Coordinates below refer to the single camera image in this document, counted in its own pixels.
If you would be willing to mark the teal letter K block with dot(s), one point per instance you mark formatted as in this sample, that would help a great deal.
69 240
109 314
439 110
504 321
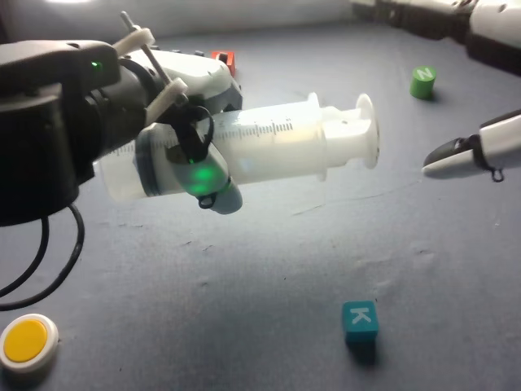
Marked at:
360 322

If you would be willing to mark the grey table cloth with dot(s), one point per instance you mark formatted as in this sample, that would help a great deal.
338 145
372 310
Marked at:
244 264

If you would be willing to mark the white backdrop board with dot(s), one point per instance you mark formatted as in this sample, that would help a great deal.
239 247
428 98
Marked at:
203 16

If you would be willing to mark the white button with yellow top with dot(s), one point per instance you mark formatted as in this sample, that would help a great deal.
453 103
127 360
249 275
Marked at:
26 340

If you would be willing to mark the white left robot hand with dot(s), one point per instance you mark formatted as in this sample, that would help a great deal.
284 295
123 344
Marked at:
199 73

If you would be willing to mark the green letter N cylinder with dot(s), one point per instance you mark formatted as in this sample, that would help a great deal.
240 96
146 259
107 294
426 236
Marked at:
422 83

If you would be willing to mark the large clear plastic syringe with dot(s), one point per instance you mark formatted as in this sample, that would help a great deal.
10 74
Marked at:
281 146

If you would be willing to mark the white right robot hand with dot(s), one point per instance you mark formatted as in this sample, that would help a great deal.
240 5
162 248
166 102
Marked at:
496 138

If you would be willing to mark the orange number 9 block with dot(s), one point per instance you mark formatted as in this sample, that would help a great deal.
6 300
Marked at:
228 61

